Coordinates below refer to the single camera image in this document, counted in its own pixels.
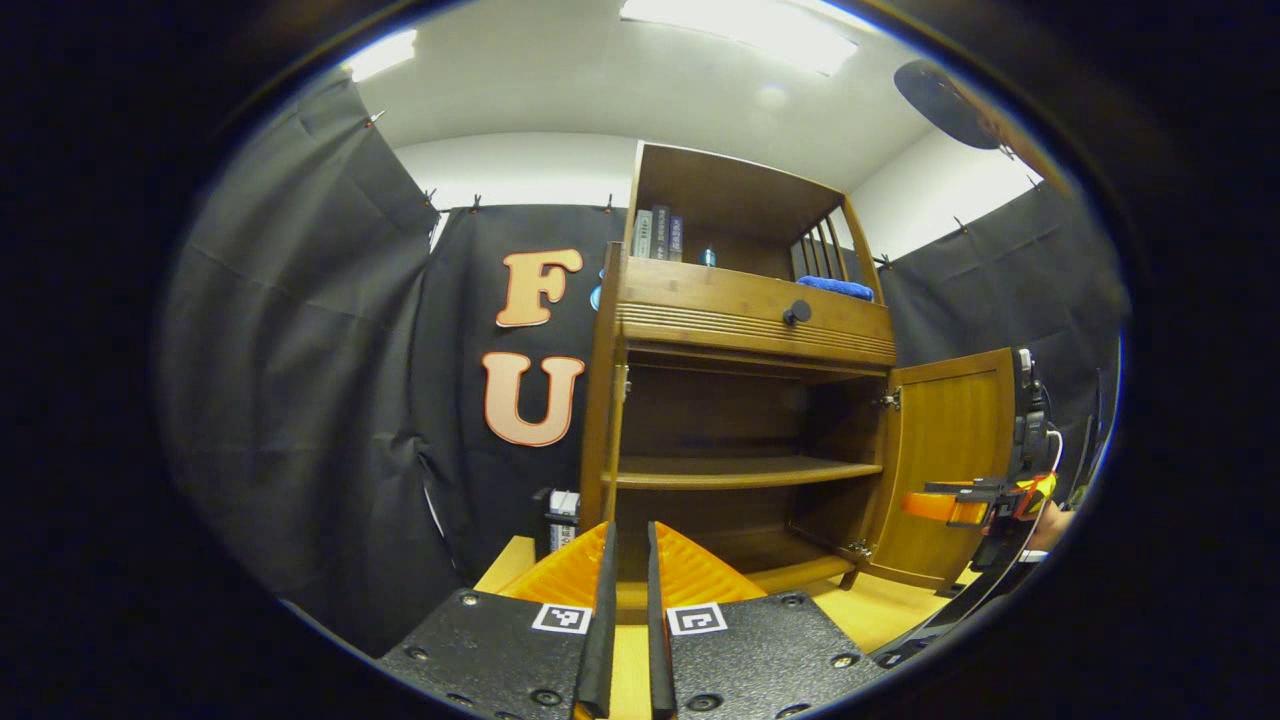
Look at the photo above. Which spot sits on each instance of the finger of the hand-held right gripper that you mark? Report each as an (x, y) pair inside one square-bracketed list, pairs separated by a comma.
[(945, 503)]

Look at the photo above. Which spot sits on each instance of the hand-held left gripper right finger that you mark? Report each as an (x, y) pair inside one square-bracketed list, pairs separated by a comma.
[(657, 650)]

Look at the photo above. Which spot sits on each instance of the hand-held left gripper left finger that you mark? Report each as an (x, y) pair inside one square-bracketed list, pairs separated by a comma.
[(603, 640)]

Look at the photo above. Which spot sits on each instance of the wooden shoe cabinet door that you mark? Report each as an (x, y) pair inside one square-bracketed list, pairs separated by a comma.
[(603, 420), (945, 470)]

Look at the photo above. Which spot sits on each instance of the wooden double-door shoe cabinet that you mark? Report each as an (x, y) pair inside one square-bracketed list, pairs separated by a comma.
[(730, 190)]

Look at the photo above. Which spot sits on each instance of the metal door hinge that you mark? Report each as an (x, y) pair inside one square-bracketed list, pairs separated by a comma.
[(858, 550), (890, 400)]

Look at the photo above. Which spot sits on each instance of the wooden cabinet drawer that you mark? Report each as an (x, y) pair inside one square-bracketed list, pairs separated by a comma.
[(720, 300)]

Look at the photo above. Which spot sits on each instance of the wooden inner shelf board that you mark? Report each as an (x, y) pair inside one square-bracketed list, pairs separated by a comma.
[(740, 472)]

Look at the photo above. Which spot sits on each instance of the black round drawer knob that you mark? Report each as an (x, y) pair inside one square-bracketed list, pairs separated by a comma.
[(796, 313)]

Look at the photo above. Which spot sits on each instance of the blue folded towel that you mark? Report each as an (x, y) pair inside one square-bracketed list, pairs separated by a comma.
[(835, 288)]

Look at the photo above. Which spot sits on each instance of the blue upright book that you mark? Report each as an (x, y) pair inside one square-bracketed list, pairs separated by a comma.
[(676, 238)]

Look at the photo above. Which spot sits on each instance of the dark upright book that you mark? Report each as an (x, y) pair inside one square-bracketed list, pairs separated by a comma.
[(661, 233)]

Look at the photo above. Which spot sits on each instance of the grey upright book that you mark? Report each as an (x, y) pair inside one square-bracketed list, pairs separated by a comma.
[(643, 235)]

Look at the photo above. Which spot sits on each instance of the wide ceiling light panel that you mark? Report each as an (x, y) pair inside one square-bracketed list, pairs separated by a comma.
[(740, 30)]

